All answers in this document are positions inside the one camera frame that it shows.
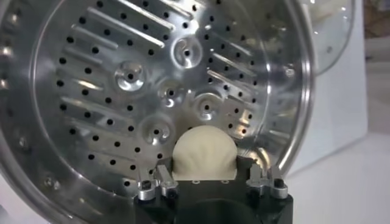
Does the glass lid with cream handle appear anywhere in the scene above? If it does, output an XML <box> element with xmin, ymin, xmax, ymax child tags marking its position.
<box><xmin>300</xmin><ymin>0</ymin><xmax>356</xmax><ymax>75</ymax></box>

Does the perforated steel steamer basket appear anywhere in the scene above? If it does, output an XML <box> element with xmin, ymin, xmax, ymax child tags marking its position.
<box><xmin>0</xmin><ymin>0</ymin><xmax>316</xmax><ymax>224</ymax></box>

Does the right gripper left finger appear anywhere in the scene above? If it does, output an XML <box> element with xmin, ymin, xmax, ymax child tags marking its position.
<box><xmin>136</xmin><ymin>164</ymin><xmax>180</xmax><ymax>201</ymax></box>

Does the cream steamed baozi bun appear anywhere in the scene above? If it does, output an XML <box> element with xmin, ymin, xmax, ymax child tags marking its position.
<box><xmin>171</xmin><ymin>126</ymin><xmax>238</xmax><ymax>181</ymax></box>

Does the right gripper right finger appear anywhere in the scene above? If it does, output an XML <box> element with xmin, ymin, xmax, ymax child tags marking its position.
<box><xmin>246</xmin><ymin>163</ymin><xmax>289</xmax><ymax>200</ymax></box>

